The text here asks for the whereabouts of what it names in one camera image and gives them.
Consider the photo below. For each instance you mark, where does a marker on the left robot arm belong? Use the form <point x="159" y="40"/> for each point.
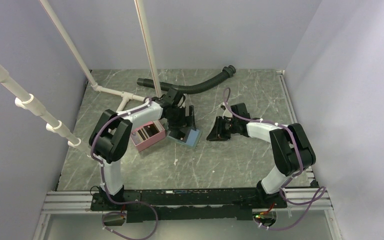
<point x="111" y="135"/>

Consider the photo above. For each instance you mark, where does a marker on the aluminium frame rail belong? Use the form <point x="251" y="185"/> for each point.
<point x="79" y="202"/>

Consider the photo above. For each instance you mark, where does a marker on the pink card box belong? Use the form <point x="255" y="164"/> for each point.
<point x="139" y="145"/>

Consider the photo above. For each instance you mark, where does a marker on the mint green card holder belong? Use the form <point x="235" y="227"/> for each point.
<point x="192" y="140"/>

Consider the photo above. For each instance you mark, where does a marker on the card stack in box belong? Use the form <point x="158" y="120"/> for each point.
<point x="147" y="132"/>

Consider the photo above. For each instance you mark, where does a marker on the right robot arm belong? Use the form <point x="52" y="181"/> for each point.
<point x="291" y="148"/>

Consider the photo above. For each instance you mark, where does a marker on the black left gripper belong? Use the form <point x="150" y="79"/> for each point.
<point x="186" y="122"/>

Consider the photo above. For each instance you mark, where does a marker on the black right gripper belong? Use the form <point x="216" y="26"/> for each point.
<point x="217" y="133"/>

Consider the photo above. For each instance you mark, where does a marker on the white PVC pipe with fittings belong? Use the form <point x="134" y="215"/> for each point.
<point x="29" y="102"/>

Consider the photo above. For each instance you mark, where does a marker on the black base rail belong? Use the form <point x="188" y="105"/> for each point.
<point x="190" y="204"/>

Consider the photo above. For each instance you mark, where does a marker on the white PVC pipe frame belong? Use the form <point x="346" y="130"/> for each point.
<point x="109" y="34"/>

